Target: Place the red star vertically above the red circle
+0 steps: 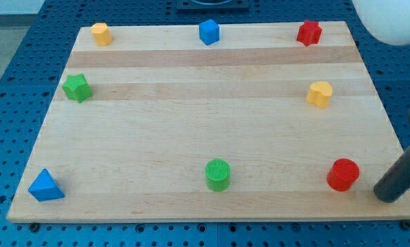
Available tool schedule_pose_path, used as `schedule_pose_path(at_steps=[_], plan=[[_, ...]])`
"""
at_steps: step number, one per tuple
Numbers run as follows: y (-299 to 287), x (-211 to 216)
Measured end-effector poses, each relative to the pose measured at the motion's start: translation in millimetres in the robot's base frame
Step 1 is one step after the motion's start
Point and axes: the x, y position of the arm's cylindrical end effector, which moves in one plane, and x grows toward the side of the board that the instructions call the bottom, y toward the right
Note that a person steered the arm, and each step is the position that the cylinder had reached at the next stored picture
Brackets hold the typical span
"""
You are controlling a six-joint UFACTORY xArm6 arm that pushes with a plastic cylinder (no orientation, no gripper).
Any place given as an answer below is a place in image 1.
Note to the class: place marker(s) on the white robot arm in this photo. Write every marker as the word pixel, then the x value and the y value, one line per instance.
pixel 387 20

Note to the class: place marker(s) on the green star block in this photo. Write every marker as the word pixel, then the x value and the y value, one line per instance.
pixel 76 87

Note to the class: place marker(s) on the red star block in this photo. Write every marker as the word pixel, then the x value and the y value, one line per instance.
pixel 309 33

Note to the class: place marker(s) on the green cylinder block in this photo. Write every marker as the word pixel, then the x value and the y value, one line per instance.
pixel 217 173

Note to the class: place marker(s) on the light wooden board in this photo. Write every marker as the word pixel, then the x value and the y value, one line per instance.
pixel 164 104

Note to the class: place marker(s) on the blue cube block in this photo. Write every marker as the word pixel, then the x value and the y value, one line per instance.
pixel 209 32

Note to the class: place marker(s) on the yellow heart block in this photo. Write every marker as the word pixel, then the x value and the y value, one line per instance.
pixel 319 94

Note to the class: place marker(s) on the yellow pentagon block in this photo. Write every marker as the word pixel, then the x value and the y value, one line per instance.
pixel 101 34

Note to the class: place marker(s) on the red cylinder block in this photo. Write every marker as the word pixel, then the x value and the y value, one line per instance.
pixel 342 174

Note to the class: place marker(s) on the blue triangle block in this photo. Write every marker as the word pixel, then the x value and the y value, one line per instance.
pixel 44 187

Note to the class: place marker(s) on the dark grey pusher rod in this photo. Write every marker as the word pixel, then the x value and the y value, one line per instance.
pixel 396 181

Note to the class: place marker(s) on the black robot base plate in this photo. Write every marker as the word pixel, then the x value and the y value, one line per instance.
pixel 186 5

